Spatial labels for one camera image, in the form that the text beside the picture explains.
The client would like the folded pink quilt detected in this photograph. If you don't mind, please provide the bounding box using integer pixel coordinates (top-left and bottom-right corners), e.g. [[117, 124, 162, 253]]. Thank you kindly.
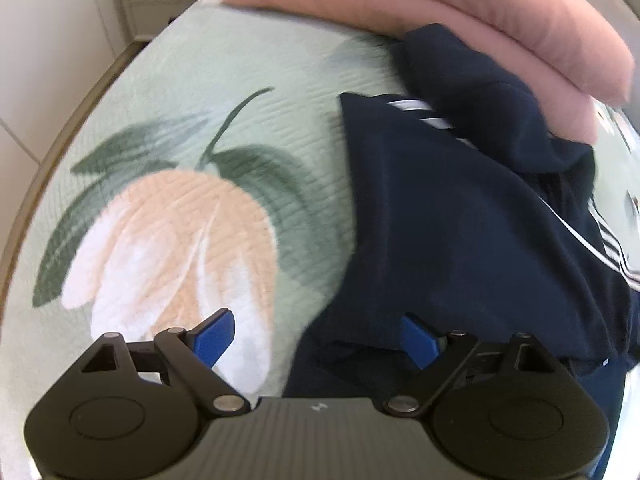
[[222, 0, 636, 143]]

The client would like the navy hoodie with white stripes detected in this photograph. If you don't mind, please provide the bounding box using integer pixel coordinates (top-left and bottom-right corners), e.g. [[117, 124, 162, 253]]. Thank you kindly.
[[282, 23, 640, 461]]

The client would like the green floral bedspread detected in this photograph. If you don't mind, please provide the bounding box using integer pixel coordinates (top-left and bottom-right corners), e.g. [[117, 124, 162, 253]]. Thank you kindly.
[[1, 0, 639, 479]]

